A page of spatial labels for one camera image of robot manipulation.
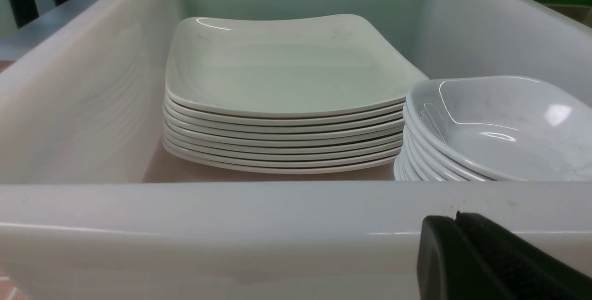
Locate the top stacked white square plate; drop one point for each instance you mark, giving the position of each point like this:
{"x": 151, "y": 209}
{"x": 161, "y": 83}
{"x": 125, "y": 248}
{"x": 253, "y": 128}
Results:
{"x": 306, "y": 67}

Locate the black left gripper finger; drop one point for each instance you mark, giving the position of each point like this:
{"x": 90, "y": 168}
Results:
{"x": 470, "y": 257}

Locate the white plastic storage bin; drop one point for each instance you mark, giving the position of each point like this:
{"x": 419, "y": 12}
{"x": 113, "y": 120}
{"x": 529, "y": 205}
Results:
{"x": 92, "y": 207}

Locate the stack of white bowls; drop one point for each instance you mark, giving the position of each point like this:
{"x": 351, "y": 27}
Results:
{"x": 426, "y": 163}

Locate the top stacked white bowl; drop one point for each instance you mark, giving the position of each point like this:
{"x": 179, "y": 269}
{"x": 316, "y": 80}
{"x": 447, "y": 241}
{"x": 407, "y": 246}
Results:
{"x": 505, "y": 127}

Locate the stack of white square plates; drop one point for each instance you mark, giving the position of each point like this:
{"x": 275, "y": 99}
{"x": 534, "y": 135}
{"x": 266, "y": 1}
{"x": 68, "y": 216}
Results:
{"x": 314, "y": 145}

